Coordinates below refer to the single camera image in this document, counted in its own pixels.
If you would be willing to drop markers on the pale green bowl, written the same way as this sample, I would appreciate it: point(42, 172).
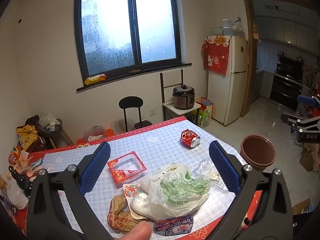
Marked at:
point(217, 31)

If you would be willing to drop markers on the crushed red soda can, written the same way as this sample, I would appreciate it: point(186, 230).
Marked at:
point(190, 138)

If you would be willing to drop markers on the floral paper card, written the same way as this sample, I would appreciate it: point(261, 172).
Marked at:
point(130, 190)

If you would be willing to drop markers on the black gourd bottle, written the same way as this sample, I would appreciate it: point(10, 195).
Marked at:
point(21, 180)

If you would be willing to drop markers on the white storage box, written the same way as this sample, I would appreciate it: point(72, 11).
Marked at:
point(228, 27)

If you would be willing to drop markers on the blue red snack wrapper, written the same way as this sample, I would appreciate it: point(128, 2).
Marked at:
point(172, 226)

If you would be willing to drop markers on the pink plastic spoons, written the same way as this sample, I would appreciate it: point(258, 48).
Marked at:
point(35, 166)

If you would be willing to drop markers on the brown pressure cooker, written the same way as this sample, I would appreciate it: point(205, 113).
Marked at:
point(183, 98)

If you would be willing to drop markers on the yellow snack bag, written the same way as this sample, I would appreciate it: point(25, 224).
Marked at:
point(26, 137)

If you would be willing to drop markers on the brown paper wrapper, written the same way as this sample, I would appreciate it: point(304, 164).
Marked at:
point(120, 212)

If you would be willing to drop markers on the small white side table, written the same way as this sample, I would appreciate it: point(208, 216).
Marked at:
point(197, 106)

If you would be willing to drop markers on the red plastic stool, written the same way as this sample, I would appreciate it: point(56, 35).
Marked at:
point(110, 132)

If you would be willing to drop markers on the crumpled clear plastic bag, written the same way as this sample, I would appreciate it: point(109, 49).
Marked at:
point(48, 121)

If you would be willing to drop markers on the brown plastic bin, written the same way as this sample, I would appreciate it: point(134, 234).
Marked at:
point(257, 152)

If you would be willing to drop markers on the cardboard box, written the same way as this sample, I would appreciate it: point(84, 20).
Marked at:
point(308, 158)

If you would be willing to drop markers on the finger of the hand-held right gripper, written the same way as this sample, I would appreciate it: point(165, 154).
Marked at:
point(307, 100)
point(287, 119)

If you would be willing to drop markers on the black metal rack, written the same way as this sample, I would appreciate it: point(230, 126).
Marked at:
point(162, 85)

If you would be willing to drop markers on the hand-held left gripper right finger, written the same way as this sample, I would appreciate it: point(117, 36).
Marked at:
point(223, 167)

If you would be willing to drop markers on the white plastic bag green print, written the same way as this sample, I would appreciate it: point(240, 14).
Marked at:
point(175, 195)

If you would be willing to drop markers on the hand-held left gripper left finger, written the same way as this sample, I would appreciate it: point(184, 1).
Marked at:
point(96, 167)

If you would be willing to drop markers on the clear glass bowl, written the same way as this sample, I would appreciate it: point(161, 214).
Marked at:
point(93, 133)

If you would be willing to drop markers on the yellow snack packet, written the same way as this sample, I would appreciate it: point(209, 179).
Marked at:
point(95, 79)

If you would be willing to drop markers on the green shopping bag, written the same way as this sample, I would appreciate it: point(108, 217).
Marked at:
point(205, 115)

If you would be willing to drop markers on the grey round stool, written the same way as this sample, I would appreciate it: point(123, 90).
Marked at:
point(56, 131)

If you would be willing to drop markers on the red plastic food tray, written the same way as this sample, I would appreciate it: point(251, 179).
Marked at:
point(125, 172)

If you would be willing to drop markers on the dark brown bag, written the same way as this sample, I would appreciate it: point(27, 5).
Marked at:
point(37, 130)

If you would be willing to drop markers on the cream refrigerator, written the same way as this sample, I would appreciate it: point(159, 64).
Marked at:
point(237, 85)

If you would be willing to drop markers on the clear plastic wrapper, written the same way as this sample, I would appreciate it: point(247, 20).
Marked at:
point(210, 171)

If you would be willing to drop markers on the white wall socket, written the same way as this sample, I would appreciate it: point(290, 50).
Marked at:
point(152, 112)

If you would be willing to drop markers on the blue plaid tablecloth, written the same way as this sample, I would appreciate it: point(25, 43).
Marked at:
point(155, 145)

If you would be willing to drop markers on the black framed window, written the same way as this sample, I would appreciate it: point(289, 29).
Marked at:
point(125, 25)

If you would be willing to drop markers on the clear glass jars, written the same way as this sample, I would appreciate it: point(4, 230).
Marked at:
point(238, 28)

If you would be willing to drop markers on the black built-in oven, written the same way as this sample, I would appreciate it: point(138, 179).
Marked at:
point(287, 80)

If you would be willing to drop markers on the person's left hand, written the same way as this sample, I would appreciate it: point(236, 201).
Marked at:
point(136, 231)

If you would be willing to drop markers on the orange snack box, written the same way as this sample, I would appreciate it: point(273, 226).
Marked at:
point(17, 156)

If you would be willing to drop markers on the red printed cloth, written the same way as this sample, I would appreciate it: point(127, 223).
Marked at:
point(215, 57)

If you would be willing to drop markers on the black round chair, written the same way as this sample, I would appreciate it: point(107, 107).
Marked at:
point(131, 102)

